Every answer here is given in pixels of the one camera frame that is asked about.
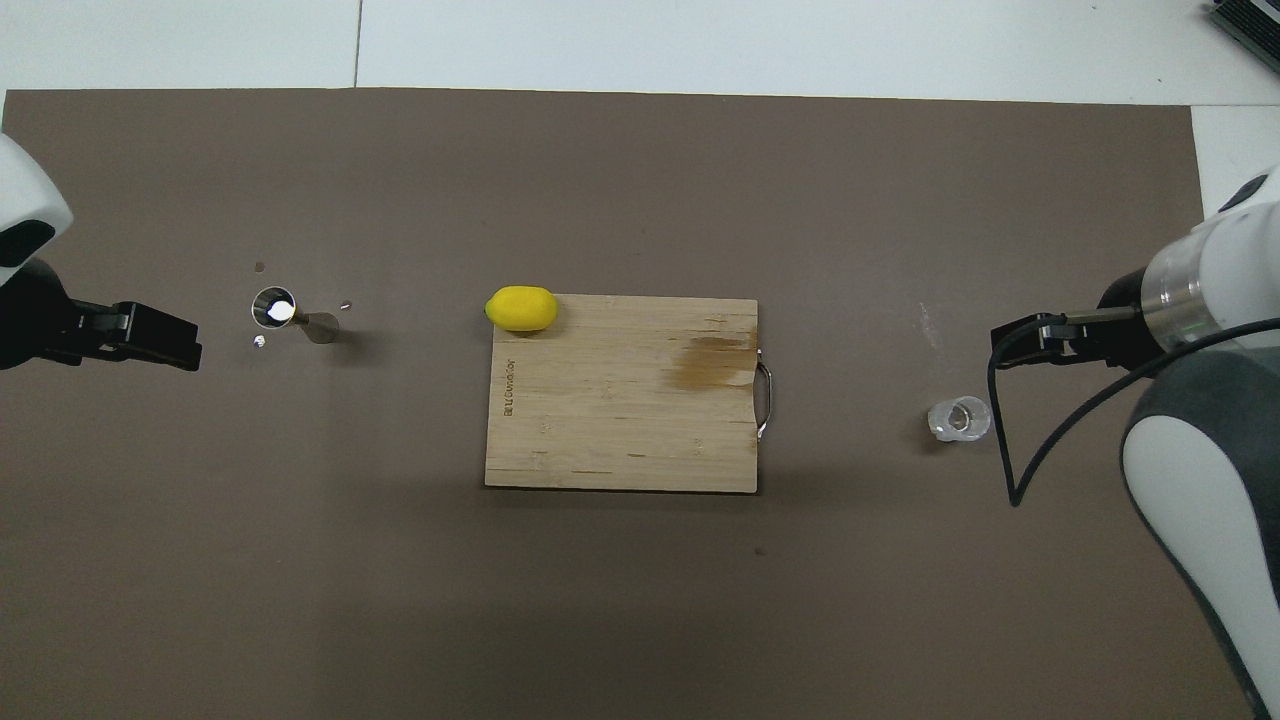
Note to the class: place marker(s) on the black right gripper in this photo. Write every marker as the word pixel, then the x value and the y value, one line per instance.
pixel 1130 325

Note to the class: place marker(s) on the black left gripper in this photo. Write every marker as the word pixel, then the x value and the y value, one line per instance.
pixel 35 320

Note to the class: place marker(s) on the steel measuring jigger cup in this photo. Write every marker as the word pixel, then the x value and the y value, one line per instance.
pixel 322 327

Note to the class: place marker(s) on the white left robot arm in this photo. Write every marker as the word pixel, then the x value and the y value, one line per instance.
pixel 25 190

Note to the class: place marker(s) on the yellow lemon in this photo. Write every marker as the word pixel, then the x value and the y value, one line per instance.
pixel 521 308

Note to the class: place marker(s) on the dark ridged device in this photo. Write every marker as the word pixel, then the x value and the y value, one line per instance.
pixel 1250 25

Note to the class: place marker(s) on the wooden cutting board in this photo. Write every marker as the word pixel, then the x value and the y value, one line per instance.
pixel 620 420

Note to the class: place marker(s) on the brown table mat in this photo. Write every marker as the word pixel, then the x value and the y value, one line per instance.
pixel 600 180

